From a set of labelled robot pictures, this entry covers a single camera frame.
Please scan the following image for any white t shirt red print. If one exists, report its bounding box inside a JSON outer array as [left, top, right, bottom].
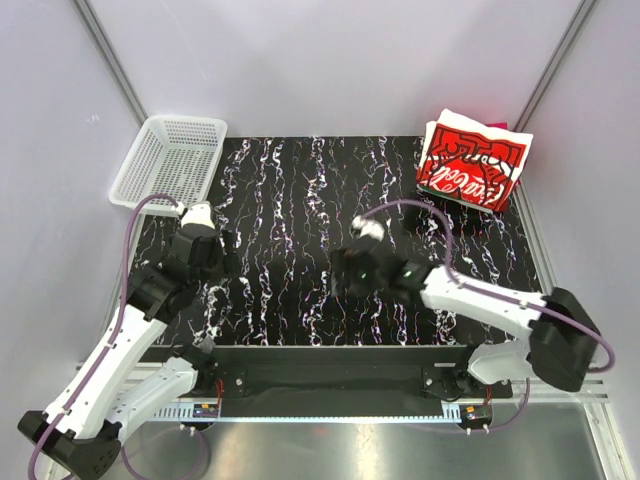
[[416, 109, 534, 213]]

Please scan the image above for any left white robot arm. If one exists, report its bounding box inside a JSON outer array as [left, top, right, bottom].
[[18, 201, 239, 479]]

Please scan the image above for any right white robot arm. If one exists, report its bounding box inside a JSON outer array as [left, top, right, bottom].
[[330, 216, 600, 397]]

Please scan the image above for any black marble pattern mat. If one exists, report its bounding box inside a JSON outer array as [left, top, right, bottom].
[[158, 136, 540, 347]]

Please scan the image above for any white plastic mesh basket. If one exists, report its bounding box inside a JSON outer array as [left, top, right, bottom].
[[108, 115, 228, 209]]

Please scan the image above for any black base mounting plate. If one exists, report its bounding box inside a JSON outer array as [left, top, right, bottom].
[[149, 344, 514, 419]]

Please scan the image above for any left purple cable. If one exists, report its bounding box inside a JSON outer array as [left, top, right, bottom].
[[27, 194, 211, 480]]

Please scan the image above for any white slotted cable duct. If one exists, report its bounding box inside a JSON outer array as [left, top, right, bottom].
[[149, 401, 462, 424]]

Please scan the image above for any left aluminium corner post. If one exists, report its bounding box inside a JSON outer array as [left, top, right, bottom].
[[71, 0, 148, 126]]

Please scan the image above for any aluminium corner post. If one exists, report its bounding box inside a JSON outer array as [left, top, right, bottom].
[[514, 0, 600, 132], [71, 0, 148, 126]]

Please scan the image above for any right aluminium corner post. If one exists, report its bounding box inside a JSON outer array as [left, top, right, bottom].
[[514, 0, 600, 132]]

